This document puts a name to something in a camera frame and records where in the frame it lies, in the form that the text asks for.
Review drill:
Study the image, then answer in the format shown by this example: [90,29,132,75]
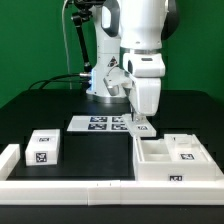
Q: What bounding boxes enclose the white hanging cable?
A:
[61,0,74,90]

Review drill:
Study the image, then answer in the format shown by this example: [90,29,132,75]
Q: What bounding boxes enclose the white cabinet body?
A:
[133,137,216,181]

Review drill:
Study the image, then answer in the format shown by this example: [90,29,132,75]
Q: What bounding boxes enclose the white cabinet top block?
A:
[25,129,60,166]

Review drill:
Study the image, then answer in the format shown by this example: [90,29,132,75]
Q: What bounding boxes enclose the white marker base plate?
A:
[67,116,128,132]

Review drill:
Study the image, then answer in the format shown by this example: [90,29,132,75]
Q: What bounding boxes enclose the white cabinet door panel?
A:
[122,114,156,137]

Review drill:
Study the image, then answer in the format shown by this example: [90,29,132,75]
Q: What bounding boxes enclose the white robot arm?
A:
[87,0,179,120]

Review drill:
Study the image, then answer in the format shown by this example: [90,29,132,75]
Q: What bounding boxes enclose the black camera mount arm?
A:
[66,0,106,72]

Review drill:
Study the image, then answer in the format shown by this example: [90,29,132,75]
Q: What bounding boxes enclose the white U-shaped boundary frame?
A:
[0,144,224,205]

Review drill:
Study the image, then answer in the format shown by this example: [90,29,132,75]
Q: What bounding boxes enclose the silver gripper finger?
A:
[133,113,144,124]

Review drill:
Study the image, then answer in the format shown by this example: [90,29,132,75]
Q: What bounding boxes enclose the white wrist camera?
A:
[103,69,130,97]

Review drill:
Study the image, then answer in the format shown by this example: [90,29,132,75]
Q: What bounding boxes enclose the black cable bundle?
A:
[27,72,92,91]

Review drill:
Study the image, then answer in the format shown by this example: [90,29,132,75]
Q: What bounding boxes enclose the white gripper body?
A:
[123,53,165,116]

